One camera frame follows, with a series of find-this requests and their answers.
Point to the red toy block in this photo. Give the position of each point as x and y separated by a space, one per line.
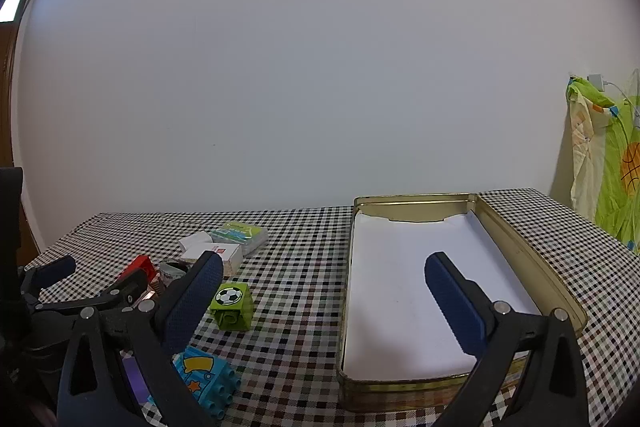
140 264

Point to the gold metal tin box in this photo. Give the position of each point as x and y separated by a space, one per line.
525 257

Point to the white box with red mark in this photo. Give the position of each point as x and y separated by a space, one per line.
227 254

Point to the purple card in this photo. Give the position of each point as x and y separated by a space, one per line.
135 379

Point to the small white paper box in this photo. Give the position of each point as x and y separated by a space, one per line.
196 239

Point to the blue star toy block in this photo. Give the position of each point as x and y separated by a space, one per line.
210 374

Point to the green basketball printed cloth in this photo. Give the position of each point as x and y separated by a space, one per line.
610 167

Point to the green soccer ball toy block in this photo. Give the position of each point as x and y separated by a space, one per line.
231 302

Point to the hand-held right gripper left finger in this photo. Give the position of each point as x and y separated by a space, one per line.
192 302

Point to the clear floss pick box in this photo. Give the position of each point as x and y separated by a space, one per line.
240 234

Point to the checkered tablecloth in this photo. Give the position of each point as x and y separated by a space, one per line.
295 257

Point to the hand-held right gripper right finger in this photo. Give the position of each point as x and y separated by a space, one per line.
455 302

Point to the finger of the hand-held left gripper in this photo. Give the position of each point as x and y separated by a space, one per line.
55 268
127 284

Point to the white wall charger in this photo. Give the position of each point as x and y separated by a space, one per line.
596 81

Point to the wooden door frame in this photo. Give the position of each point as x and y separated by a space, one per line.
6 107

